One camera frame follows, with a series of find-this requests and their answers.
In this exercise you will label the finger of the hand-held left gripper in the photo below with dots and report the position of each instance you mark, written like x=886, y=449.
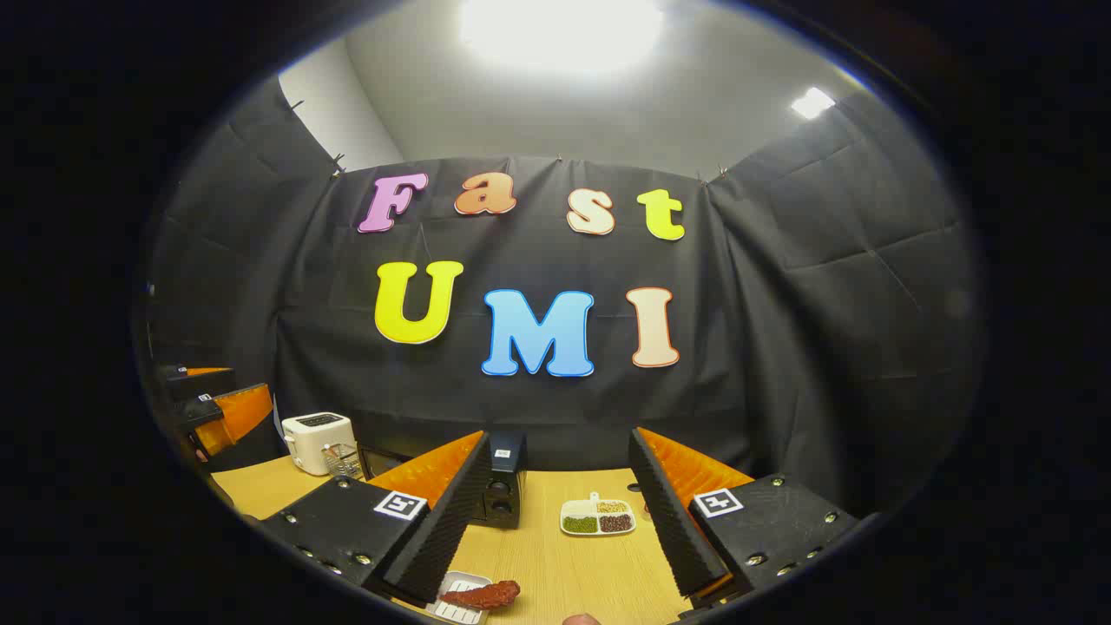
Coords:
x=247, y=450
x=191, y=380

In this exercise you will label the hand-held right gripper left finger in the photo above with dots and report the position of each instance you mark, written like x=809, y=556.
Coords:
x=443, y=538

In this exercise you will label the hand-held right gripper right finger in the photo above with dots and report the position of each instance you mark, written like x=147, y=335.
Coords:
x=673, y=521

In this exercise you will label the black electric oven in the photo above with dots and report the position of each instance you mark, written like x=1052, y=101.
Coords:
x=503, y=508

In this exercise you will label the red-brown roasted meat piece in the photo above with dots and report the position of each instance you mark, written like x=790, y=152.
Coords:
x=486, y=595

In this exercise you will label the white toaster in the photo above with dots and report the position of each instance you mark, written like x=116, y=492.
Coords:
x=312, y=443

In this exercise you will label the small white slotted tray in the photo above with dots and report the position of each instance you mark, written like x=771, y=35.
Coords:
x=456, y=613

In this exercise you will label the white divided plate of beans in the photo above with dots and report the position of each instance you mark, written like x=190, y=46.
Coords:
x=597, y=512

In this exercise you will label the small ceiling light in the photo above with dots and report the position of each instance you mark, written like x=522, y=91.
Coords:
x=811, y=102

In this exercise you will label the large ceiling light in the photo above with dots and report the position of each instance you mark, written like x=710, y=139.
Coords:
x=560, y=30

